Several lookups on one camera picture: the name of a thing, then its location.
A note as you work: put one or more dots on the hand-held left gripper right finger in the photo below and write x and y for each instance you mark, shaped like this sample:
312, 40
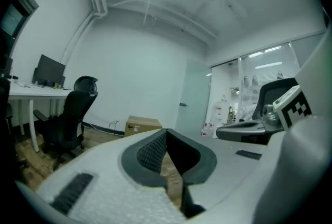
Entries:
233, 166

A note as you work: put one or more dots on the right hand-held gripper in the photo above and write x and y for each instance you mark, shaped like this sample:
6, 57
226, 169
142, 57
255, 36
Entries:
295, 109

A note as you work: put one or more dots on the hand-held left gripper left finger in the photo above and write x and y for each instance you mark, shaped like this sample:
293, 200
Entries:
116, 197

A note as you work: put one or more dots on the black mesh office chair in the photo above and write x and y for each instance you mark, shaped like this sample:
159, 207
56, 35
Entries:
72, 114
269, 93

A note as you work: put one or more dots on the brown cardboard box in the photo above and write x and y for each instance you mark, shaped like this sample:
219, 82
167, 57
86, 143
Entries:
142, 125

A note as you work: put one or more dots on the frosted glass door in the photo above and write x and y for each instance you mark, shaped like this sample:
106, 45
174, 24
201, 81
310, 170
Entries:
194, 93

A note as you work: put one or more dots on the long white desk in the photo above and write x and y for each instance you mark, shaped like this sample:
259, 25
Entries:
31, 92

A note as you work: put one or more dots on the black computer monitor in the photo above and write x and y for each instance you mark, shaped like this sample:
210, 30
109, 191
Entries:
6, 67
49, 70

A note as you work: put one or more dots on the dark window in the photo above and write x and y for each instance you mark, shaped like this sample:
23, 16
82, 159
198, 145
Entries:
15, 18

